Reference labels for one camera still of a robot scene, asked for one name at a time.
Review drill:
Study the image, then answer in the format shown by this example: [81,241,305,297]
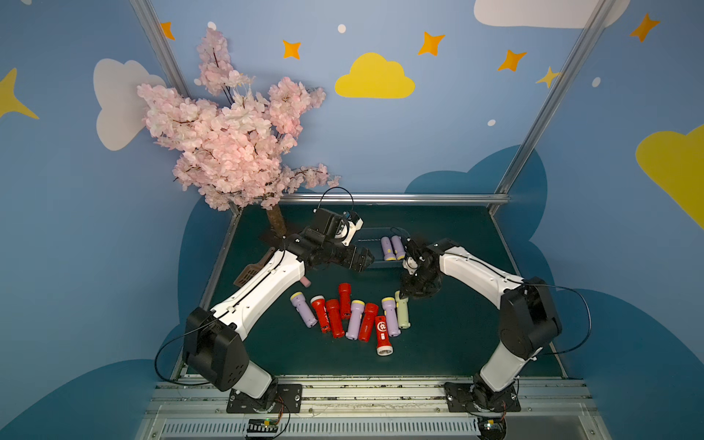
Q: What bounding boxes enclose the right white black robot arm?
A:
[400,238,563,415]

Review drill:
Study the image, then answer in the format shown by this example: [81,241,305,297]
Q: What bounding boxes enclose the blue-grey plastic storage box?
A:
[352,227,410,270]

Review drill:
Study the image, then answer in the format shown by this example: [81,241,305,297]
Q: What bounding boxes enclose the pale green flashlight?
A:
[394,291,411,330]

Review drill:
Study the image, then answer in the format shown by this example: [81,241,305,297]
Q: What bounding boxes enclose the brown slotted litter scoop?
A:
[233,247,276,288]

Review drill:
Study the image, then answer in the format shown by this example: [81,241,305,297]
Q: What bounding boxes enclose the right control circuit board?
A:
[478,418,507,440]

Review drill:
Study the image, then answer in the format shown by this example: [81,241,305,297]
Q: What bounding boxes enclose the red flashlight white logo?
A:
[375,315,393,357]

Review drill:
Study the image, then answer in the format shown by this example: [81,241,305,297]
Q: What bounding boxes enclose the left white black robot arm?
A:
[181,208,374,401]

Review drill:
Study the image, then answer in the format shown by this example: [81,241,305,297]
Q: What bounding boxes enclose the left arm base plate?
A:
[225,382,303,414]

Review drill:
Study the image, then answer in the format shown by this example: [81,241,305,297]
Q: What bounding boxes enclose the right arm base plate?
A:
[444,382,522,414]

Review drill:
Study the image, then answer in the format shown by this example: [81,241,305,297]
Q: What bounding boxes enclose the left control circuit board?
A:
[244,418,281,439]

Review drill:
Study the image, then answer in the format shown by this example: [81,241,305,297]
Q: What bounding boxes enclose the horizontal aluminium frame rail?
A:
[280,192,510,206]

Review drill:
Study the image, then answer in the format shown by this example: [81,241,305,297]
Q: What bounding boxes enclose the control circuit board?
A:
[244,418,281,439]
[478,418,507,440]

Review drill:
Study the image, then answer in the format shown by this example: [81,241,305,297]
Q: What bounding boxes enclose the red flashlight white head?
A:
[310,295,331,334]

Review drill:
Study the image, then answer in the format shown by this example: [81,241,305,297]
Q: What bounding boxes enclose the red flashlight slanted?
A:
[359,302,379,342]

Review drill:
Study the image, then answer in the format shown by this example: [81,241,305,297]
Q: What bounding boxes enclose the purple flashlight lit head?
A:
[390,236,406,260]

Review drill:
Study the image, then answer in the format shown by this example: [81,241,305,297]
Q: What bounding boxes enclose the pink cherry blossom tree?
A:
[137,29,340,234]

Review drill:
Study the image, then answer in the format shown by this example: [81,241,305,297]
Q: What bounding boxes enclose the red flashlight upper middle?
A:
[338,282,351,320]

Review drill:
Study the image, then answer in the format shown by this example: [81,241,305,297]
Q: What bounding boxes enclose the purple flashlight yellow head middle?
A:
[346,300,365,340]

